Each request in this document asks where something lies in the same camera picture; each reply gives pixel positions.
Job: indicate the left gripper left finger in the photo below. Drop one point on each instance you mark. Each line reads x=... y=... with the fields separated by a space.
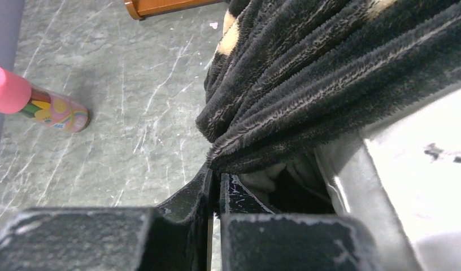
x=175 y=235

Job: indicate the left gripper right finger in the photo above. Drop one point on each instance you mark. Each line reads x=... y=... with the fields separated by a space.
x=299 y=230

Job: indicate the pink small cup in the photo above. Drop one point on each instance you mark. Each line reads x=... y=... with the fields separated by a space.
x=18 y=95

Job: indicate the black floral pillowcase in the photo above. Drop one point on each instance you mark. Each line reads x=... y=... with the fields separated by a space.
x=288 y=76

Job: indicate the wooden two-tier shelf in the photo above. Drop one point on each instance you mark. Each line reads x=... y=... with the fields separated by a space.
x=141 y=9

